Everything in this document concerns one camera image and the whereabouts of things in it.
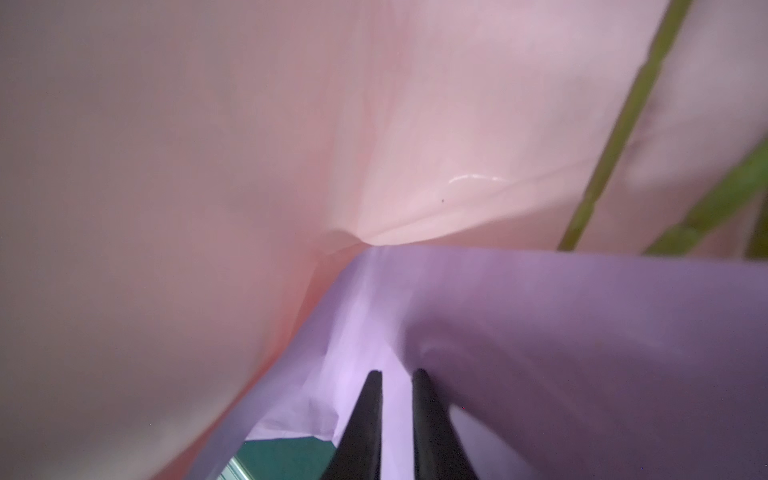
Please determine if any mint fake flower stem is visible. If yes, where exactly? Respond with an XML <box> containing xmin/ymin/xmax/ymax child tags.
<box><xmin>643</xmin><ymin>137</ymin><xmax>767</xmax><ymax>257</ymax></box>

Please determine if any pink fake flower stem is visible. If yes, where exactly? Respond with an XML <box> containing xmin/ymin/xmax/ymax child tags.
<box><xmin>557</xmin><ymin>0</ymin><xmax>693</xmax><ymax>252</ymax></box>

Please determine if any pink purple wrapping paper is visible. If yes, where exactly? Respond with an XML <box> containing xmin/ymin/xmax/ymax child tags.
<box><xmin>1</xmin><ymin>1</ymin><xmax>767</xmax><ymax>479</ymax></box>

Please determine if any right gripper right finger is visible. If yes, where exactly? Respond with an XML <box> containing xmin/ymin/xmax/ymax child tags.
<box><xmin>412</xmin><ymin>369</ymin><xmax>478</xmax><ymax>480</ymax></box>

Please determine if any green table mat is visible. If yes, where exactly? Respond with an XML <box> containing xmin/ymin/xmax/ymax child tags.
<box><xmin>236</xmin><ymin>437</ymin><xmax>336</xmax><ymax>480</ymax></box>

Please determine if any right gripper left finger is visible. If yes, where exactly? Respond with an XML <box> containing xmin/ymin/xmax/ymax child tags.
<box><xmin>321</xmin><ymin>370</ymin><xmax>383</xmax><ymax>480</ymax></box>

